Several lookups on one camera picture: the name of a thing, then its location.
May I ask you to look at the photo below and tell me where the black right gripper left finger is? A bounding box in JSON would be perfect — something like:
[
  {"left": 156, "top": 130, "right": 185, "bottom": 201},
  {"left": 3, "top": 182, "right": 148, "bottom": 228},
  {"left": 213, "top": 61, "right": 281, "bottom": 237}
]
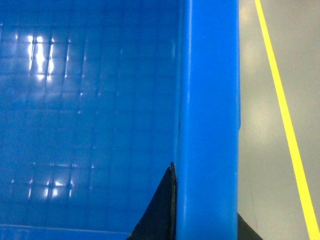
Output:
[{"left": 127, "top": 162, "right": 177, "bottom": 240}]

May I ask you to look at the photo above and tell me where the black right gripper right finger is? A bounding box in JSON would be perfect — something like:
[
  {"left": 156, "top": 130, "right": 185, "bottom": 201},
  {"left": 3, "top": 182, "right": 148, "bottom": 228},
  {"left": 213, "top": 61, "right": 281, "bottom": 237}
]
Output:
[{"left": 237, "top": 213, "right": 263, "bottom": 240}]

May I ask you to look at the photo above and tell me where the large blue plastic crate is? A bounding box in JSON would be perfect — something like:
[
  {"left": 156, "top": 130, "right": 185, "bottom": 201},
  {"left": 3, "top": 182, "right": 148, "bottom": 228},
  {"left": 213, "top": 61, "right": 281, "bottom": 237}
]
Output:
[{"left": 0, "top": 0, "right": 240, "bottom": 240}]

